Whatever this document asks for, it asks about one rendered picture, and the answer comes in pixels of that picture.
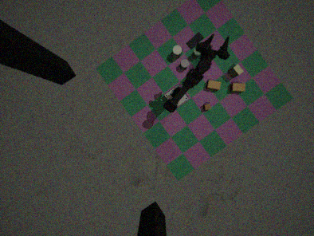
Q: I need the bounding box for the tan rectangular block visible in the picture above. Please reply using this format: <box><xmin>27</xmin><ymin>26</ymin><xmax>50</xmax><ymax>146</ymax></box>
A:
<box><xmin>206</xmin><ymin>80</ymin><xmax>222</xmax><ymax>91</ymax></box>
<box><xmin>230</xmin><ymin>83</ymin><xmax>245</xmax><ymax>92</ymax></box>

